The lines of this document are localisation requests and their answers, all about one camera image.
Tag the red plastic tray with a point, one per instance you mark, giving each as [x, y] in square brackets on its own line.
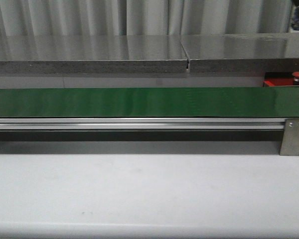
[278, 82]

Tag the green conveyor belt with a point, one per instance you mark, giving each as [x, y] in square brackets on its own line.
[246, 102]

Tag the grey stone counter slab right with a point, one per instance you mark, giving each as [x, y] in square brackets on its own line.
[242, 53]

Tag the grey stone counter slab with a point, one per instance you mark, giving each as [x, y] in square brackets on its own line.
[242, 53]
[78, 54]

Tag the grey stone counter slab left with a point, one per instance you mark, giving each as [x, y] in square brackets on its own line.
[78, 54]

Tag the white pleated curtain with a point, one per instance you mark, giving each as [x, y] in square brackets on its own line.
[142, 17]

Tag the steel conveyor support bracket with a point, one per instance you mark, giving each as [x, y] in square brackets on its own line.
[290, 141]

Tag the aluminium conveyor side rail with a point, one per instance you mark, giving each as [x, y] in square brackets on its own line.
[141, 123]

